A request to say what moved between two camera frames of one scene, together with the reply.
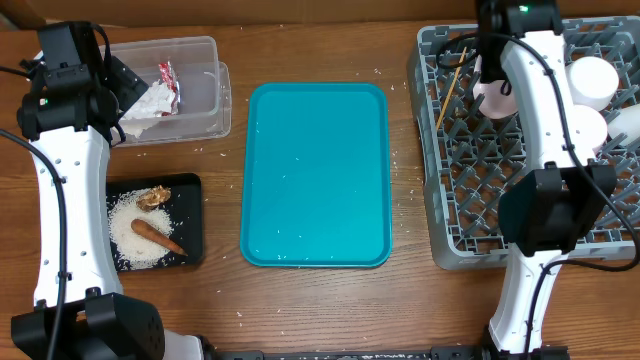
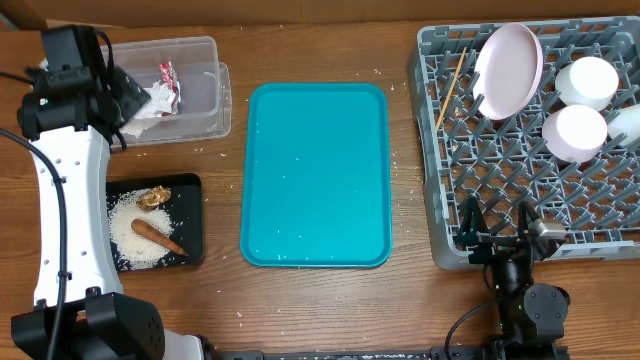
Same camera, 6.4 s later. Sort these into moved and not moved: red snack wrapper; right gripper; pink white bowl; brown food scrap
Moved: right gripper
Not moved: brown food scrap; pink white bowl; red snack wrapper
